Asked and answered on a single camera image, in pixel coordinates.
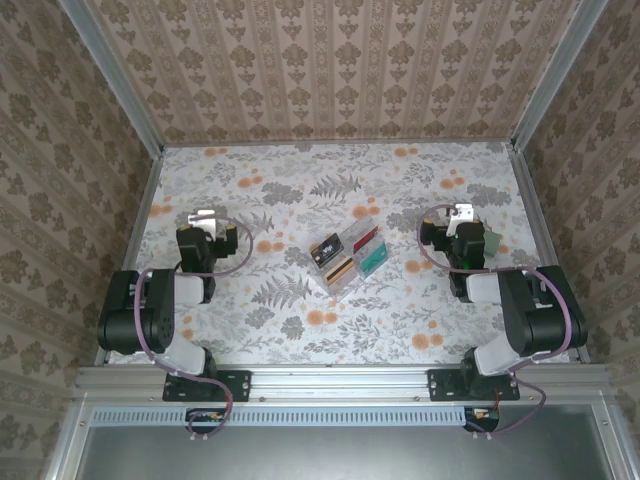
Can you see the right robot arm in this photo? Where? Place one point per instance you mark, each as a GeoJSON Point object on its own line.
{"type": "Point", "coordinates": [540, 320]}

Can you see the red credit card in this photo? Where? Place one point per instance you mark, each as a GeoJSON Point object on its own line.
{"type": "Point", "coordinates": [365, 239]}

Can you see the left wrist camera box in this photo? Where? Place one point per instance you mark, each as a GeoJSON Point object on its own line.
{"type": "Point", "coordinates": [202, 220]}

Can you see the thin aluminium rail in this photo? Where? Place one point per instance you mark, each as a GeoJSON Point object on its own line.
{"type": "Point", "coordinates": [340, 144]}

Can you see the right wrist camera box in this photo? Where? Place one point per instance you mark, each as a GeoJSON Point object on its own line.
{"type": "Point", "coordinates": [462, 212]}

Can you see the grey metal panel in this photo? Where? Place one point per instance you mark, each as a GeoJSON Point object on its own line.
{"type": "Point", "coordinates": [340, 455]}

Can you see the aluminium side rail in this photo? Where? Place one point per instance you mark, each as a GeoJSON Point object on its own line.
{"type": "Point", "coordinates": [540, 225]}
{"type": "Point", "coordinates": [141, 210]}

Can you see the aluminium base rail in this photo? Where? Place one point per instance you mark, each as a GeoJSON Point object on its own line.
{"type": "Point", "coordinates": [340, 382]}

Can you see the black credit card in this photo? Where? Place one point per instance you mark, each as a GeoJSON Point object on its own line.
{"type": "Point", "coordinates": [326, 250]}

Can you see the clear acrylic card stand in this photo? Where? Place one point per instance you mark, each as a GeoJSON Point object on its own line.
{"type": "Point", "coordinates": [340, 291]}

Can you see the aluminium frame bar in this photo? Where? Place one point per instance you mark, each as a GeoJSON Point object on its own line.
{"type": "Point", "coordinates": [605, 440]}
{"type": "Point", "coordinates": [70, 445]}

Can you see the aluminium corner post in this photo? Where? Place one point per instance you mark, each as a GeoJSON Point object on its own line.
{"type": "Point", "coordinates": [119, 80]}
{"type": "Point", "coordinates": [556, 75]}

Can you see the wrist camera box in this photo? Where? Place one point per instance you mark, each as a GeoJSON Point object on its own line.
{"type": "Point", "coordinates": [462, 212]}
{"type": "Point", "coordinates": [202, 220]}

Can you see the teal credit card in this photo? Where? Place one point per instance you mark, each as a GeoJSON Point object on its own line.
{"type": "Point", "coordinates": [374, 257]}

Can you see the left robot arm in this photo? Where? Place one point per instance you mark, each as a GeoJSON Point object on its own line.
{"type": "Point", "coordinates": [150, 310]}

